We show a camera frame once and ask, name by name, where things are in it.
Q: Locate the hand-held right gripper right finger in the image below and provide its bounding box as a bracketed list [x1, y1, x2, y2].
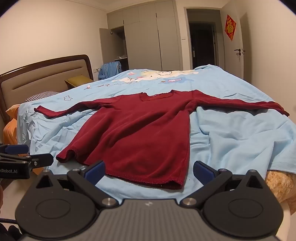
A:
[180, 160, 264, 208]

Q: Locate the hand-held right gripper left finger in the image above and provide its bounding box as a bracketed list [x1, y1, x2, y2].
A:
[35, 160, 119, 209]

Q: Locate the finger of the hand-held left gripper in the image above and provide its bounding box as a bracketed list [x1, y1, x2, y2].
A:
[0, 144, 29, 155]
[0, 153, 54, 168]

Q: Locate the dark red long-sleeved sweater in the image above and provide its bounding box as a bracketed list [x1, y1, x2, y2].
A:
[34, 89, 290, 190]

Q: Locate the orange bed sheet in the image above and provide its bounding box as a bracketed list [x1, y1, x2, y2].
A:
[3, 104, 22, 146]

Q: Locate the light blue printed blanket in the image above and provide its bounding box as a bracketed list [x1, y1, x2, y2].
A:
[17, 64, 296, 202]

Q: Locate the black white checkered pillow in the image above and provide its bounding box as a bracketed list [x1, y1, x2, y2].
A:
[25, 91, 61, 102]

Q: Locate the yellow fuzzy blanket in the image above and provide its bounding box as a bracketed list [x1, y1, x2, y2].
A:
[264, 170, 296, 204]

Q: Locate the brown padded bed headboard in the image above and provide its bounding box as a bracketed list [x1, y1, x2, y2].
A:
[0, 54, 94, 124]

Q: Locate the olive yellow cushion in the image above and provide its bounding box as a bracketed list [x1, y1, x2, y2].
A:
[64, 75, 93, 90]

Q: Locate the blue garment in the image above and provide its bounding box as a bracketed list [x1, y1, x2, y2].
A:
[98, 61, 122, 80]

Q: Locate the open wardrobe door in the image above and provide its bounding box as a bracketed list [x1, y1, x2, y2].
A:
[99, 28, 112, 70]

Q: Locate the white room door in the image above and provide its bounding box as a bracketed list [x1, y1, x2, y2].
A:
[220, 9, 244, 79]

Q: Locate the grey built-in wardrobe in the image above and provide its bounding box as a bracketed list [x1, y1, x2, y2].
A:
[106, 0, 182, 72]

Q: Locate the red diamond door decoration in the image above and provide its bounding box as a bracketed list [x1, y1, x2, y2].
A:
[224, 14, 237, 41]

